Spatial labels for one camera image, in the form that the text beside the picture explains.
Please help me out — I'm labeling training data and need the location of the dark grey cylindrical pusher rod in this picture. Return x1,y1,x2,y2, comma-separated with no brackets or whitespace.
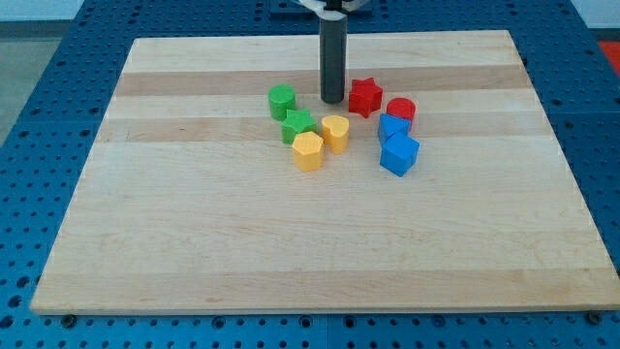
319,11,348,104

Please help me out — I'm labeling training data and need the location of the yellow pentagon block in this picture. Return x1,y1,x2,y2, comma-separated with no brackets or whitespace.
292,132,324,172

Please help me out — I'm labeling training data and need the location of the white pusher mount bracket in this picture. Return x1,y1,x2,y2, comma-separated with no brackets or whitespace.
298,0,369,17

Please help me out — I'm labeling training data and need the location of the blue cube block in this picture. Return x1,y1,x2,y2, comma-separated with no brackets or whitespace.
380,133,420,176

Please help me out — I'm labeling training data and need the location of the yellow heart block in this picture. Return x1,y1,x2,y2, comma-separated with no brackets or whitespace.
322,115,350,154

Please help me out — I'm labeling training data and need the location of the light wooden board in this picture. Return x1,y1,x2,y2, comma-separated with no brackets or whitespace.
31,30,619,315

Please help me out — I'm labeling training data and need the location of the red cylinder block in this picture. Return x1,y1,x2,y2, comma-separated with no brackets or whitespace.
387,97,417,121

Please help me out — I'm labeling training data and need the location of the green cylinder block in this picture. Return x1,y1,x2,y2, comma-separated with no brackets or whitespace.
267,84,296,121

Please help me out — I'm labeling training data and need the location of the blue triangular block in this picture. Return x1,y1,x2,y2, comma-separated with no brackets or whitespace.
378,113,412,144

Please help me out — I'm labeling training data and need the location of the red star block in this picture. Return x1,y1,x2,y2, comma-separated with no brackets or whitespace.
349,78,383,118

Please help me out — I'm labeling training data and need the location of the green star block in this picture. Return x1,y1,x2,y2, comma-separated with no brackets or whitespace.
281,109,318,144

